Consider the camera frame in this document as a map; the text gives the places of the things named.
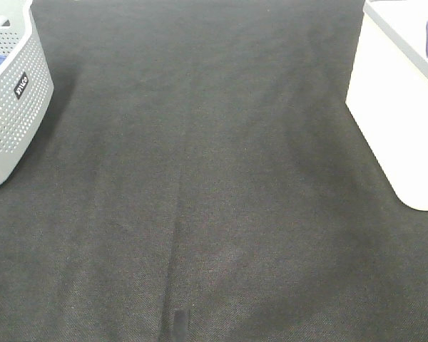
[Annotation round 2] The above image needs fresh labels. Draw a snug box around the black fabric table cover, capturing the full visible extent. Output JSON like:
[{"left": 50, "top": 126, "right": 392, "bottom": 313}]
[{"left": 0, "top": 1, "right": 428, "bottom": 341}]

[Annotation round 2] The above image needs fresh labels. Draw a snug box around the white plastic storage bin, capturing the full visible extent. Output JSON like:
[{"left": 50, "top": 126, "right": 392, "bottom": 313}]
[{"left": 345, "top": 1, "right": 428, "bottom": 211}]

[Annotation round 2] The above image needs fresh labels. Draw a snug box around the grey perforated plastic basket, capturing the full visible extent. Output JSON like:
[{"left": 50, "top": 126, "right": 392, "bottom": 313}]
[{"left": 0, "top": 1, "right": 54, "bottom": 185}]

